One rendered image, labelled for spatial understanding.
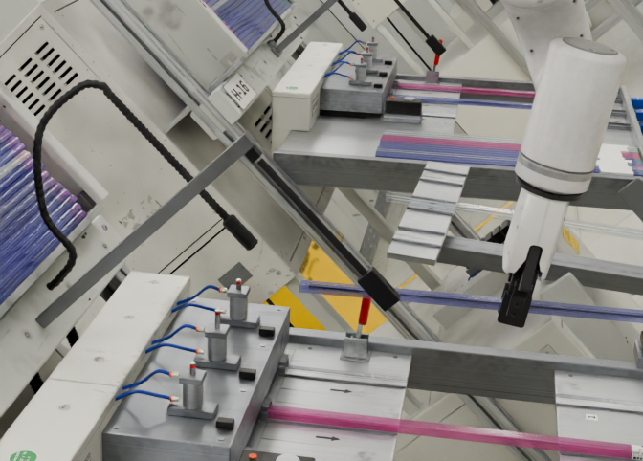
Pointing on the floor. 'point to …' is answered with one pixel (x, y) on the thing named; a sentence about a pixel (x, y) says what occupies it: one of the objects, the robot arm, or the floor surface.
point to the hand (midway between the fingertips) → (514, 304)
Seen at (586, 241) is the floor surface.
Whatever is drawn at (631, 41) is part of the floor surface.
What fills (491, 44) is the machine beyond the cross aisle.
